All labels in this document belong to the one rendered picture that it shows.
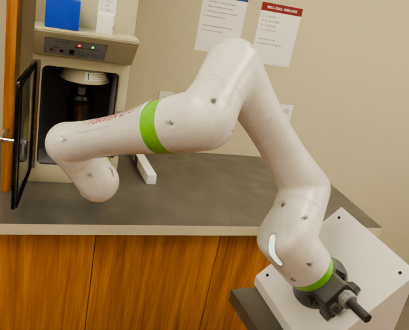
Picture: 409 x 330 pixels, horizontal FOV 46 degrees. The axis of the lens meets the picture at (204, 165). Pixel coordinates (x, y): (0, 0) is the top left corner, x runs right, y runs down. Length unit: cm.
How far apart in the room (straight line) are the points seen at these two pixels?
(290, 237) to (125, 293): 86
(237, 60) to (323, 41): 152
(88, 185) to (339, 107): 169
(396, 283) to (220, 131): 60
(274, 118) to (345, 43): 150
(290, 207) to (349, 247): 26
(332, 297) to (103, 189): 62
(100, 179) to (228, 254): 75
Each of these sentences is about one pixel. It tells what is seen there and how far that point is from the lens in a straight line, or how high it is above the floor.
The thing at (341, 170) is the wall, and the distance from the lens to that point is 280.
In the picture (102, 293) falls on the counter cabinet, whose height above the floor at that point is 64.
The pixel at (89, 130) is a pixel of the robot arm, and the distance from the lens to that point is 111.
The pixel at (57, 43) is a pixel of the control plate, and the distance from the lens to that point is 161.
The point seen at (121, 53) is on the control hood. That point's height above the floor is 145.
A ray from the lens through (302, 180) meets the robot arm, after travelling 118.
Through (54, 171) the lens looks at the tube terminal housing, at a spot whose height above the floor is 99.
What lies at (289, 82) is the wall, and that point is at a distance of 244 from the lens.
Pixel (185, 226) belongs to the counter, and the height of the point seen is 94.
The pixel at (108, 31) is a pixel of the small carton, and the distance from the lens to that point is 161.
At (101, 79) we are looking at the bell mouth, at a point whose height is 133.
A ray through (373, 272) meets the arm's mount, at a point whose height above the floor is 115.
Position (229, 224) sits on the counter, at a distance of 173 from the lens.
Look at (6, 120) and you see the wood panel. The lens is 167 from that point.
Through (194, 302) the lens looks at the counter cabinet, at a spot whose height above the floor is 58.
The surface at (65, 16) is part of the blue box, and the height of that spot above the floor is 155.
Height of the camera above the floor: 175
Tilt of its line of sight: 21 degrees down
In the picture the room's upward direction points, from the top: 11 degrees clockwise
